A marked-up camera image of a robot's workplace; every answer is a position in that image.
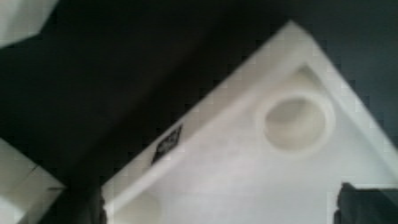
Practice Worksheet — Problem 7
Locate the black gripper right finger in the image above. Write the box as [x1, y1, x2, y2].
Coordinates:
[333, 182, 398, 224]

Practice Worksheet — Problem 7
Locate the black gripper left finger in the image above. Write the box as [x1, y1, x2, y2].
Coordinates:
[34, 188, 109, 224]

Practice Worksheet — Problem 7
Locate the white square tabletop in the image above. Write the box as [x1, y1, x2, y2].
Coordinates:
[104, 24, 398, 224]

